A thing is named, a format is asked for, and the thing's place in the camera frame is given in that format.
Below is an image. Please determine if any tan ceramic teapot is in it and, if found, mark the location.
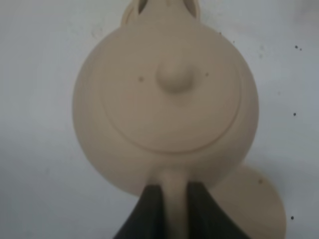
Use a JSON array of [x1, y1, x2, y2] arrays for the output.
[[73, 10, 259, 239]]

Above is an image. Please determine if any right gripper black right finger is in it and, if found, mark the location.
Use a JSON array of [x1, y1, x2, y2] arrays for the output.
[[187, 182, 249, 239]]

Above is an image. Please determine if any tan teapot saucer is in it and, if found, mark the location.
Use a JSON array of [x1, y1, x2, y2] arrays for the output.
[[209, 165, 287, 239]]

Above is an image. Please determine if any right tan teacup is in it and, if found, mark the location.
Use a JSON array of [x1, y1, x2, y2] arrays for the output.
[[121, 0, 200, 26]]

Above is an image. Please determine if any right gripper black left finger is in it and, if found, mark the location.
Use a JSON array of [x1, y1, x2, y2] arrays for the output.
[[114, 185, 167, 239]]

